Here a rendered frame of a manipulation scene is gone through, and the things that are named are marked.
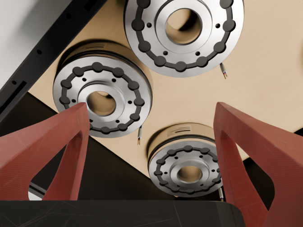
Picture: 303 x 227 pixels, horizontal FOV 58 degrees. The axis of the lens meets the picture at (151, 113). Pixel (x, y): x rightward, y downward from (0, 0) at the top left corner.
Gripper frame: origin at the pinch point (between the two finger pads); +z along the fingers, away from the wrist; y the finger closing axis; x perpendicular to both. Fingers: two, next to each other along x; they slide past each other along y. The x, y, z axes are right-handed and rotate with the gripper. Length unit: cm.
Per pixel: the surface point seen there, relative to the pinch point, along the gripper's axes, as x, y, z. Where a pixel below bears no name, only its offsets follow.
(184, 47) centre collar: 1.7, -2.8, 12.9
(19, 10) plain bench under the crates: 3.2, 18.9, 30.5
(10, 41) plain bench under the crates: 7.9, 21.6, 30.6
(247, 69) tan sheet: 5.4, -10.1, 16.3
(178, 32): 1.3, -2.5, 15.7
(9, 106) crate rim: 3.9, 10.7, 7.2
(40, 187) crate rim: 13.3, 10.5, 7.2
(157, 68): 3.9, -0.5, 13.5
